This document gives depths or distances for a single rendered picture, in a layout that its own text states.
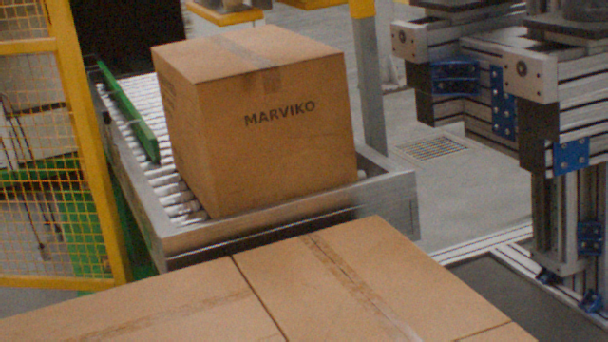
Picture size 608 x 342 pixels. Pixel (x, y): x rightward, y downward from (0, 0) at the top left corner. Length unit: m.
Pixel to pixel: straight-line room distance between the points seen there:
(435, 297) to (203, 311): 0.49
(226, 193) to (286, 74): 0.34
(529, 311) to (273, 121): 0.86
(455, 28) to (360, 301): 0.77
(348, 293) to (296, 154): 0.49
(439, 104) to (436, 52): 0.14
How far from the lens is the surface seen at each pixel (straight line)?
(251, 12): 1.62
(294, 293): 1.69
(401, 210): 2.11
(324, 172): 2.06
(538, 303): 2.24
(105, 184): 2.65
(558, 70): 1.58
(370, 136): 2.64
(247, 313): 1.64
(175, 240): 1.92
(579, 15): 1.65
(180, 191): 2.40
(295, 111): 1.98
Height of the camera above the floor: 1.37
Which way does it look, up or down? 21 degrees down
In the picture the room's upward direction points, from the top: 8 degrees counter-clockwise
